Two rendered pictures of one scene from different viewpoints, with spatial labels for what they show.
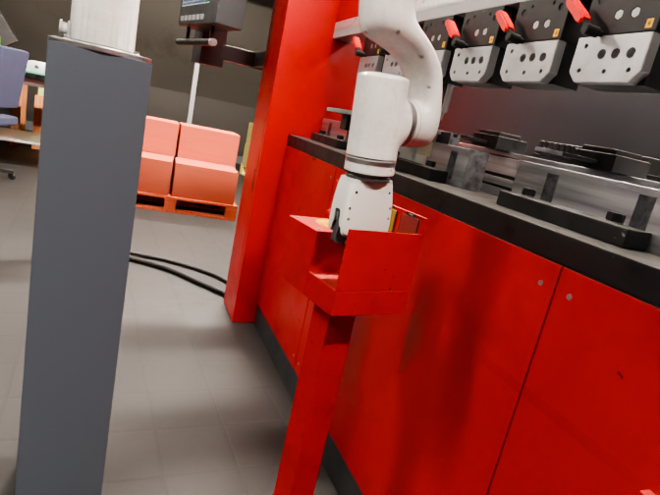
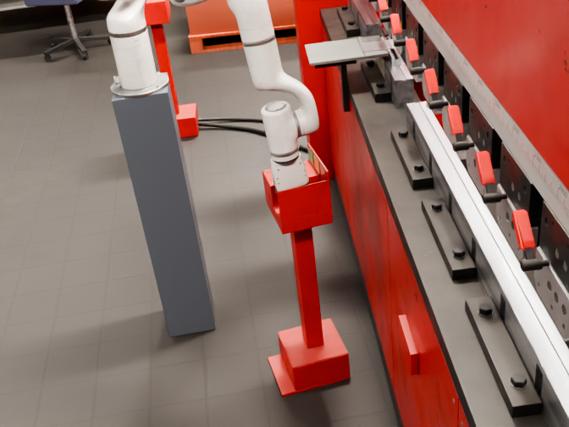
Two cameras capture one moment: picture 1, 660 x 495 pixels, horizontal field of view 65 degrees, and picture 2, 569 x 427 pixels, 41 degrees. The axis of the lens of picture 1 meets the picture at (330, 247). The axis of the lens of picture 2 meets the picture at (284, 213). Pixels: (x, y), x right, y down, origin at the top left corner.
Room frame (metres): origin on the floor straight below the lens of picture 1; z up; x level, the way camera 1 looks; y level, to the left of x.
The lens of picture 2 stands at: (-0.94, -0.78, 1.93)
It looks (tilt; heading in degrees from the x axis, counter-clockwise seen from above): 32 degrees down; 23
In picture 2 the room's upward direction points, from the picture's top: 7 degrees counter-clockwise
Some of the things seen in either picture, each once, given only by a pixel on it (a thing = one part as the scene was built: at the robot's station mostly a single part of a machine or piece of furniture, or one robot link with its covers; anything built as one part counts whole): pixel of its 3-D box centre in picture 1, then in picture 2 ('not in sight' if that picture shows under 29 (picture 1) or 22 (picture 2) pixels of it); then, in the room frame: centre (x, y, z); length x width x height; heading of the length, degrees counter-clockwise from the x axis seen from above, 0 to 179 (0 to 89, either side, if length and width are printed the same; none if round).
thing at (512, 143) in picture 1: (478, 137); not in sight; (1.55, -0.36, 1.01); 0.26 x 0.12 x 0.05; 113
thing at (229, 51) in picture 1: (249, 56); not in sight; (2.58, 0.56, 1.18); 0.40 x 0.24 x 0.07; 23
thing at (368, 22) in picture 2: (350, 137); (363, 15); (2.00, 0.02, 0.92); 0.50 x 0.06 x 0.10; 23
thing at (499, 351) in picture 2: not in sight; (499, 352); (0.18, -0.71, 0.89); 0.30 x 0.05 x 0.03; 23
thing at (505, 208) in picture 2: not in sight; (535, 200); (0.23, -0.75, 1.21); 0.15 x 0.09 x 0.17; 23
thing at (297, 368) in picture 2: not in sight; (306, 356); (0.91, -0.01, 0.06); 0.25 x 0.20 x 0.12; 125
